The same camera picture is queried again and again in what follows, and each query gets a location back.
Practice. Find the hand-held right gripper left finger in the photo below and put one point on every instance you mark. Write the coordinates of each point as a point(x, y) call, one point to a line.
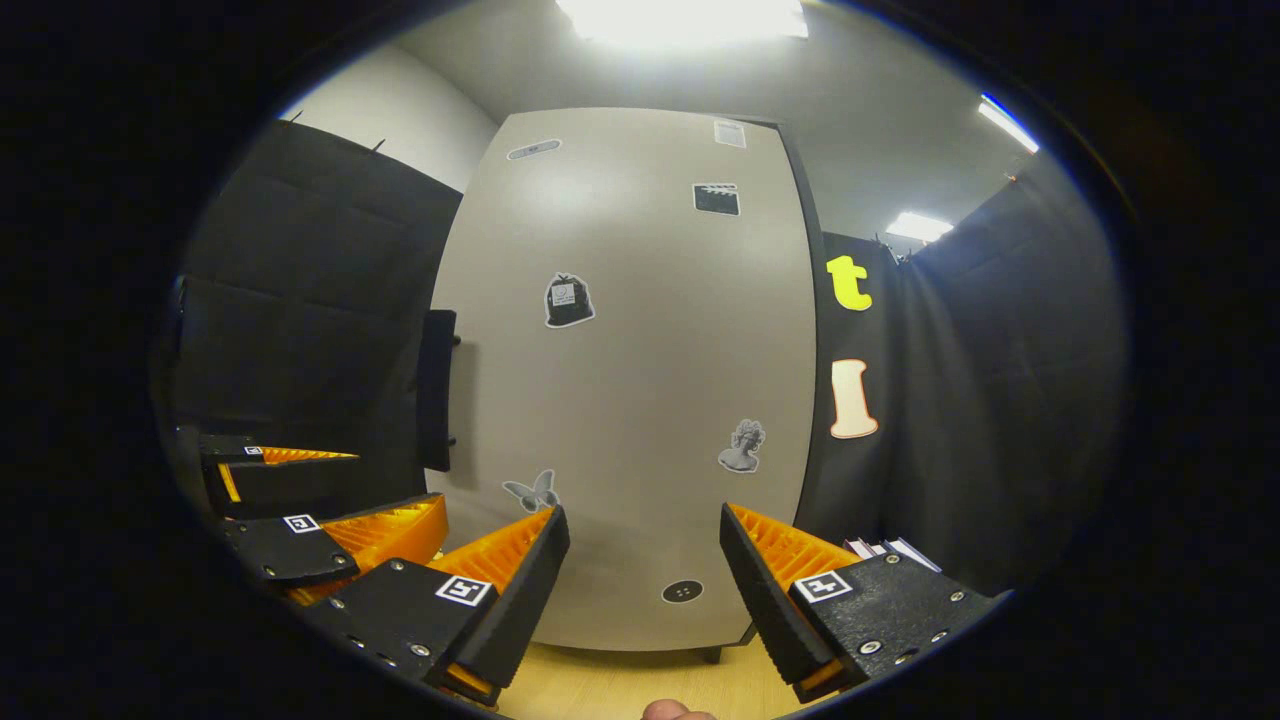
point(525, 600)

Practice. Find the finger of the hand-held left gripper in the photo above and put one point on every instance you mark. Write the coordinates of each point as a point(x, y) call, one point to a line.
point(290, 550)
point(290, 480)

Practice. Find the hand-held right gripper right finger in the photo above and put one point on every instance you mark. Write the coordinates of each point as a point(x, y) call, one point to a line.
point(760, 600)

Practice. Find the white cabinet door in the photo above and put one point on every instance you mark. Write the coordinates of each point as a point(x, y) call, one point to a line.
point(640, 380)

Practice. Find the stack of books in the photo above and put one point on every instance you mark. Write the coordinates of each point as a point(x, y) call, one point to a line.
point(905, 553)

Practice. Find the black backdrop cloth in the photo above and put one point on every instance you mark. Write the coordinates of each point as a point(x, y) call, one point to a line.
point(1000, 400)

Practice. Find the small ceiling light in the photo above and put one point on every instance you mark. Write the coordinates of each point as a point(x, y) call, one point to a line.
point(918, 227)

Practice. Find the long ceiling light strip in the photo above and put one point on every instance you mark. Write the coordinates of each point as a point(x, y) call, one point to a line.
point(1005, 122)

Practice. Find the large ceiling light panel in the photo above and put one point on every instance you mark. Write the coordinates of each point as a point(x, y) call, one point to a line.
point(680, 18)

